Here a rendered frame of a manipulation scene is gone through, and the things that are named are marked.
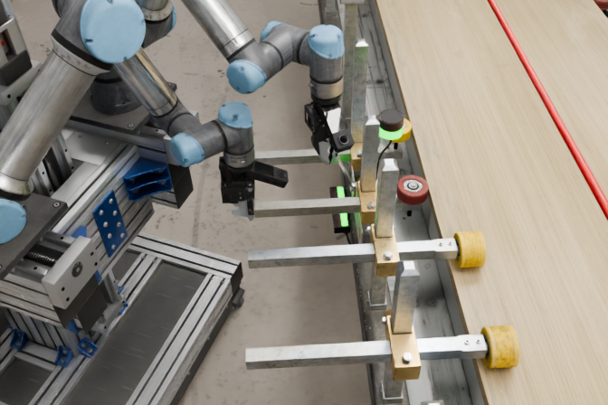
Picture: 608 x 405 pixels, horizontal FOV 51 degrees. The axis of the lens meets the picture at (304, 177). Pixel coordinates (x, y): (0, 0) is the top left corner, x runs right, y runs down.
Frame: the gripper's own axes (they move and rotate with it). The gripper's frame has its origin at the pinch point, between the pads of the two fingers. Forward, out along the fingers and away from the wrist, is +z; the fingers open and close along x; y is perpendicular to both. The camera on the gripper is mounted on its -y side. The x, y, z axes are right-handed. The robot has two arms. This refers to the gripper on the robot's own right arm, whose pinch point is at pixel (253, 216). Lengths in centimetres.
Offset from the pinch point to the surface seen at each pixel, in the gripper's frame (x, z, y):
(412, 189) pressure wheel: 1.2, -8.8, -41.1
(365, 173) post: -2.2, -11.9, -29.5
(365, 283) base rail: 14.7, 11.8, -28.6
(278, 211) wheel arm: 1.5, -2.7, -6.6
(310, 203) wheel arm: 0.3, -4.0, -15.2
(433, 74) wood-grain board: -50, -9, -57
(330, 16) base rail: -127, 11, -31
